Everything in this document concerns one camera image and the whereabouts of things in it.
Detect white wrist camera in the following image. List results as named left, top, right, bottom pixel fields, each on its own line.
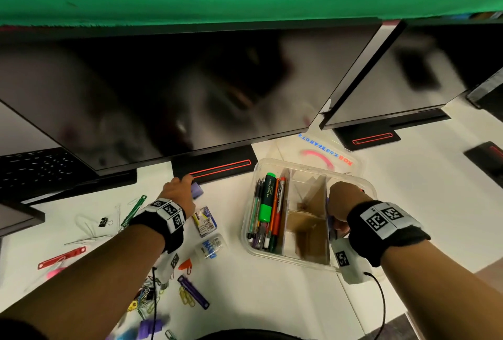
left=155, top=251, right=181, bottom=286
left=330, top=236, right=374, bottom=286

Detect black left camera cable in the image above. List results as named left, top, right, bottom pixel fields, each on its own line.
left=151, top=267, right=159, bottom=340

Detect black left wristband with markers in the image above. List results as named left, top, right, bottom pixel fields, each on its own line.
left=128, top=198, right=187, bottom=254

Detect black right wristband with markers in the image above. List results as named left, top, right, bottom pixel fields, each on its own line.
left=345, top=200, right=432, bottom=268

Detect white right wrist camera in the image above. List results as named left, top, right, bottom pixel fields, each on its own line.
left=330, top=236, right=374, bottom=286

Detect green plastic fastener strip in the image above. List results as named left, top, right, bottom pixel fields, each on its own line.
left=119, top=194, right=148, bottom=229

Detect green highlighter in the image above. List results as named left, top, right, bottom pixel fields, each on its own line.
left=258, top=172, right=277, bottom=223

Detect person's right forearm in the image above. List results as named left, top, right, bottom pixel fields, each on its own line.
left=381, top=239, right=503, bottom=340

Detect pile of pens and markers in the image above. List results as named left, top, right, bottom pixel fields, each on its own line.
left=246, top=172, right=287, bottom=253

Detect heap of coloured paper clips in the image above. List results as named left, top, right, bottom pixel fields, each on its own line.
left=74, top=196, right=197, bottom=340

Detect black wristband with markers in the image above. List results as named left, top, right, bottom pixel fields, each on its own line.
left=345, top=200, right=432, bottom=268
left=128, top=198, right=187, bottom=254

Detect clear plastic box lid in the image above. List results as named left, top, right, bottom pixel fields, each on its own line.
left=275, top=131, right=364, bottom=179

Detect black camera cable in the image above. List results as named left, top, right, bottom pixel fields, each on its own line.
left=151, top=267, right=159, bottom=340
left=363, top=271, right=388, bottom=340

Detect red plastic fastener strip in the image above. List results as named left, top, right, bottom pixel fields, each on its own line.
left=37, top=246, right=87, bottom=270

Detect black monitor base red stripe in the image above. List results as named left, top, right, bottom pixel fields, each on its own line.
left=172, top=145, right=258, bottom=184
left=463, top=141, right=503, bottom=189
left=333, top=108, right=452, bottom=152

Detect white plastic fastener strip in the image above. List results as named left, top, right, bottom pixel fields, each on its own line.
left=64, top=233, right=113, bottom=246

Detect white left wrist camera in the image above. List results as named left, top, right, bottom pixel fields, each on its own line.
left=155, top=251, right=181, bottom=286

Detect purple plastic fastener strip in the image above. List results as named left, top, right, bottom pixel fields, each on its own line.
left=177, top=275, right=210, bottom=310

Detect white glue bottle orange cap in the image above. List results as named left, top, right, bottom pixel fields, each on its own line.
left=178, top=233, right=227, bottom=276

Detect purple tape roll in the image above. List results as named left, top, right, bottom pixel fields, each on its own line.
left=138, top=318, right=164, bottom=339

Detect person's right hand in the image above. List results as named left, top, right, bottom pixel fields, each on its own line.
left=327, top=181, right=372, bottom=234

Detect person's left hand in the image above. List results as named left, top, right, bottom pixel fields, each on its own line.
left=159, top=176, right=196, bottom=219

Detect black computer monitor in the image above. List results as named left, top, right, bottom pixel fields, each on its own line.
left=0, top=201, right=46, bottom=237
left=0, top=18, right=382, bottom=177
left=319, top=18, right=503, bottom=131
left=466, top=76, right=503, bottom=123

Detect black right camera cable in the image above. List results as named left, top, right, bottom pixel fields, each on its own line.
left=363, top=271, right=388, bottom=340

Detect person's left forearm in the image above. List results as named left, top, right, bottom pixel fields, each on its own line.
left=0, top=224, right=166, bottom=340

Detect brown cardboard dividers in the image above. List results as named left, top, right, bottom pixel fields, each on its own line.
left=281, top=169, right=331, bottom=266

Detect blue staples box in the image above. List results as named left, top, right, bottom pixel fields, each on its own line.
left=192, top=207, right=218, bottom=237

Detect clear plastic storage box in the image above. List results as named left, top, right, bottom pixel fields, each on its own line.
left=240, top=158, right=378, bottom=274

